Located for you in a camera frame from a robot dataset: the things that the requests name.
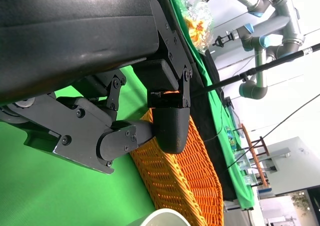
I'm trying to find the orange wicker basket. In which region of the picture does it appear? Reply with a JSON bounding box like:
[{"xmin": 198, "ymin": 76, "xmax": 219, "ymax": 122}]
[{"xmin": 129, "ymin": 110, "xmax": 224, "ymax": 226}]

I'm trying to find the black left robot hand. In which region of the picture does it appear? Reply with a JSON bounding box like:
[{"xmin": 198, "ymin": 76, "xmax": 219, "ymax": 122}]
[{"xmin": 0, "ymin": 0, "xmax": 194, "ymax": 175}]

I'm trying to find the brown wooden stand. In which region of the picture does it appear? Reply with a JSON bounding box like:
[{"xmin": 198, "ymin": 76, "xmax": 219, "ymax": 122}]
[{"xmin": 239, "ymin": 123, "xmax": 271, "ymax": 188}]

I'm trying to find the green printed table cloth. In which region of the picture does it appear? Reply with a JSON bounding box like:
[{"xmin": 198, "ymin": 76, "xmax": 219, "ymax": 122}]
[{"xmin": 164, "ymin": 0, "xmax": 255, "ymax": 211}]

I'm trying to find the black pole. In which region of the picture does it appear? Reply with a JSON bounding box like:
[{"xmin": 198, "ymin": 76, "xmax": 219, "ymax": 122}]
[{"xmin": 192, "ymin": 42, "xmax": 320, "ymax": 98}]

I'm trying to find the thin black hanging cable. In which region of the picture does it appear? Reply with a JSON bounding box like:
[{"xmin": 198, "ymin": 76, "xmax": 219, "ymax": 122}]
[{"xmin": 226, "ymin": 93, "xmax": 320, "ymax": 171}]

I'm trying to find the grey round bowl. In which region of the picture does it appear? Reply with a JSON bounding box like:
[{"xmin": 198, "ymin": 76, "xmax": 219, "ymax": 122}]
[{"xmin": 126, "ymin": 208, "xmax": 192, "ymax": 226}]

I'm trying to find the clear bag with orange contents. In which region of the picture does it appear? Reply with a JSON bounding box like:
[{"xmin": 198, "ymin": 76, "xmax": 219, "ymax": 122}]
[{"xmin": 178, "ymin": 0, "xmax": 215, "ymax": 56}]

